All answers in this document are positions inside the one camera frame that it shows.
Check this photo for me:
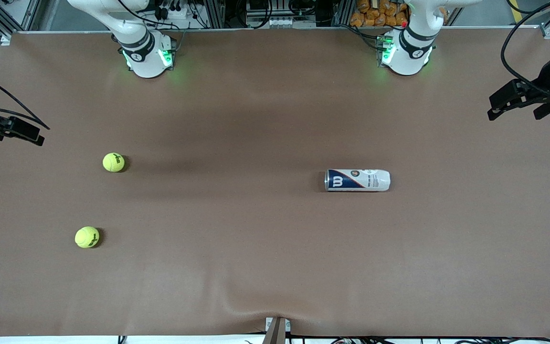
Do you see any yellow tennis ball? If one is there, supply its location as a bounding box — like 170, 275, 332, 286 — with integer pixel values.
75, 226, 100, 249
103, 152, 125, 173

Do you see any white blue tennis ball can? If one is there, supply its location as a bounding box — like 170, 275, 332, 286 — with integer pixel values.
325, 169, 391, 192

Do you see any orange packaged goods pile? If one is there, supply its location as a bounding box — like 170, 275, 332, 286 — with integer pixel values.
350, 0, 409, 28

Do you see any white power strip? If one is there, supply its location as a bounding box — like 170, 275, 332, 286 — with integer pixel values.
153, 0, 194, 20

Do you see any brown table mat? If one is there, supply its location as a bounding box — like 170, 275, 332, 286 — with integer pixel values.
0, 26, 550, 338

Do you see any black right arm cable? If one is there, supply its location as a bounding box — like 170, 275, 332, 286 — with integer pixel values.
0, 68, 50, 130

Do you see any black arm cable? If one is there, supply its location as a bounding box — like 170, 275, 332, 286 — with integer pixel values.
501, 0, 550, 96
0, 68, 50, 130

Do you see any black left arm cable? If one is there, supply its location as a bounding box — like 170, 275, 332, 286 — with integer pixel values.
501, 0, 550, 96

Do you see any aluminium frame post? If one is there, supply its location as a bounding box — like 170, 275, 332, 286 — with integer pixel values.
333, 0, 354, 27
203, 0, 225, 28

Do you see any front camera mount post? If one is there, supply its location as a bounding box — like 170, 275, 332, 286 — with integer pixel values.
263, 316, 291, 344

